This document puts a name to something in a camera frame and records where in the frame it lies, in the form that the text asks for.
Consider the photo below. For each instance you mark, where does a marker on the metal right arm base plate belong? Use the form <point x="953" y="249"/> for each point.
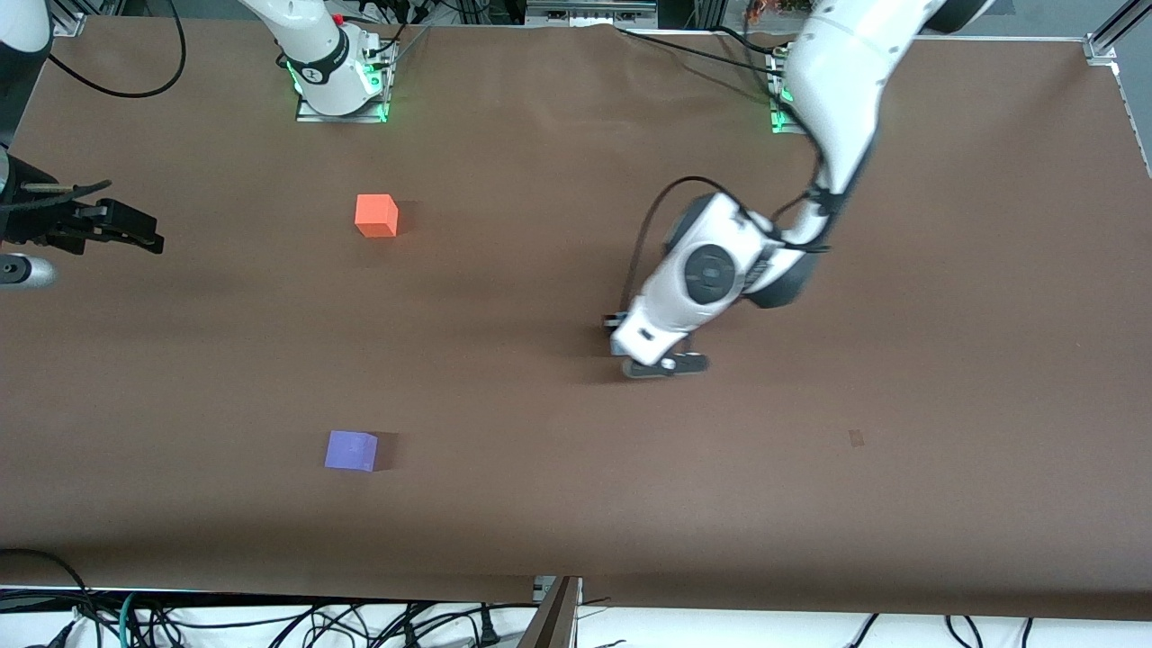
<point x="310" y="115"/>

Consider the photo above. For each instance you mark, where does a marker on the brown angled post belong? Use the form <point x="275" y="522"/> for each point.
<point x="553" y="621"/>

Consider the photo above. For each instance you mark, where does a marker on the orange coloured background object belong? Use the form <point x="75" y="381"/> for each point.
<point x="765" y="9"/>

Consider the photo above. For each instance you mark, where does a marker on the brown table cover sheet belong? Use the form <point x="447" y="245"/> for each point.
<point x="576" y="504"/>

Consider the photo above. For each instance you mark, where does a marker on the grey power strip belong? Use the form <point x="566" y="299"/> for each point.
<point x="589" y="11"/>

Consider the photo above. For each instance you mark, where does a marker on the purple foam block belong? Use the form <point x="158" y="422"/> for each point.
<point x="349" y="450"/>

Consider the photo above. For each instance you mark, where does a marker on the black power plug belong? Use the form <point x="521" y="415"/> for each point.
<point x="488" y="630"/>

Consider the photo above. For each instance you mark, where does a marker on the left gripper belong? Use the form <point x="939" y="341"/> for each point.
<point x="612" y="319"/>

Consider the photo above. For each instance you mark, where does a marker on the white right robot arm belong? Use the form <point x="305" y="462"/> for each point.
<point x="315" y="54"/>

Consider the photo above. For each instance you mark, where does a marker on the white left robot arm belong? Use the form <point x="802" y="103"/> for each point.
<point x="846" y="90"/>

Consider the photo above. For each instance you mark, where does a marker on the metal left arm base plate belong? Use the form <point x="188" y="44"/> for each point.
<point x="779" y="112"/>

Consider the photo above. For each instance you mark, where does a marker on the orange foam block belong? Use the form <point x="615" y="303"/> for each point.
<point x="373" y="216"/>

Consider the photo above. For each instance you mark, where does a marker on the aluminium frame corner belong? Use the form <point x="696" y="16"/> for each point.
<point x="1107" y="40"/>
<point x="70" y="20"/>

